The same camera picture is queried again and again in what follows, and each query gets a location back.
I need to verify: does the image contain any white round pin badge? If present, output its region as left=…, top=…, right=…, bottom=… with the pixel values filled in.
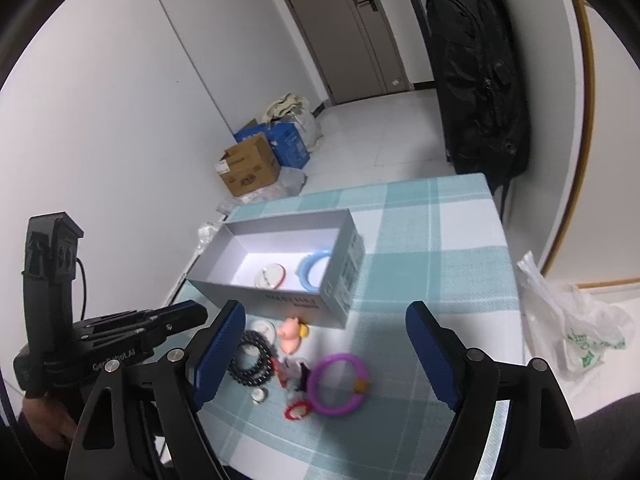
left=250, top=320, right=277, bottom=343

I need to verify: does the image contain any large grey plastic package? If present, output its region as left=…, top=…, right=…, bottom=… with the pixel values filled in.
left=240, top=166, right=307, bottom=206

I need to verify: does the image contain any small red flower charm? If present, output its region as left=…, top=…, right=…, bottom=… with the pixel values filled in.
left=284, top=399, right=313, bottom=423

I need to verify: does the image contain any black backpack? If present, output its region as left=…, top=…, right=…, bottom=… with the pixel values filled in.
left=424, top=0, right=532, bottom=196

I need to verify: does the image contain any red-rimmed white round badge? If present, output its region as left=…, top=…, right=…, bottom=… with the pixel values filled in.
left=254, top=264, right=288, bottom=291

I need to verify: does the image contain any person's left hand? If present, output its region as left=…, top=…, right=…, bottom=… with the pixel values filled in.
left=20, top=395, right=81, bottom=453

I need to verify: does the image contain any grey cardboard box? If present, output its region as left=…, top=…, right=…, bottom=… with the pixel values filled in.
left=186, top=208, right=366, bottom=330

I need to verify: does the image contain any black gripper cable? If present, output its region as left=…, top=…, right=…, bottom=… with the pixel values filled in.
left=75, top=257, right=90, bottom=322

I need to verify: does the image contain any teal checked tablecloth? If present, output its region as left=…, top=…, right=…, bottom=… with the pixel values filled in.
left=180, top=172, right=526, bottom=480

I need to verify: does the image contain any light blue ring bracelet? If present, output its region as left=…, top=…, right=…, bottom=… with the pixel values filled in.
left=297, top=249, right=332, bottom=292

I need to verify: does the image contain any brown cardboard box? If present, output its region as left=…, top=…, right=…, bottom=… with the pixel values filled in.
left=216, top=134, right=281, bottom=198

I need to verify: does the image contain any black coil bracelet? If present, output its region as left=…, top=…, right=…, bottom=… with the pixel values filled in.
left=229, top=330, right=278, bottom=387

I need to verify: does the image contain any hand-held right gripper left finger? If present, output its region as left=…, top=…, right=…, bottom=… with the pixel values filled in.
left=64, top=300, right=247, bottom=480

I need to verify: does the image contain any brown door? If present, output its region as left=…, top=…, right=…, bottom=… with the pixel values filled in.
left=265, top=0, right=413, bottom=106

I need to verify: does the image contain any person's leg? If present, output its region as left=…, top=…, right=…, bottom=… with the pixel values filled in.
left=565, top=395, right=640, bottom=480

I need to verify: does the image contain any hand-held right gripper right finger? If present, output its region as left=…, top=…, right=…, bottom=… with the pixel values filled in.
left=405, top=300, right=586, bottom=480

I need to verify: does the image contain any purple ring bracelet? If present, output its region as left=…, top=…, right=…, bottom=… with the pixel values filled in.
left=306, top=353, right=371, bottom=417

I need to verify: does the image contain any blue cardboard box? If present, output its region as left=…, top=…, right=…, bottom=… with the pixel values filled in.
left=234, top=119, right=311, bottom=170

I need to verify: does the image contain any white plastic bag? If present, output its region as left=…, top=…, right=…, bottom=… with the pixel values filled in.
left=517, top=251, right=636, bottom=381

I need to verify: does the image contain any white wood-trimmed cabinet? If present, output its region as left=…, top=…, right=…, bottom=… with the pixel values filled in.
left=570, top=0, right=640, bottom=291

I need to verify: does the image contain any dark cartoon figure clip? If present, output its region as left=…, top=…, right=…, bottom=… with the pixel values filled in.
left=274, top=357, right=313, bottom=393

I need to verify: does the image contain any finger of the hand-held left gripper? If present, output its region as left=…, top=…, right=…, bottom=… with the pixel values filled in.
left=77, top=300, right=209, bottom=347

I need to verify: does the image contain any small white plastic package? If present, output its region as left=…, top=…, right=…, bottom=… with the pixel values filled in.
left=197, top=221, right=222, bottom=256

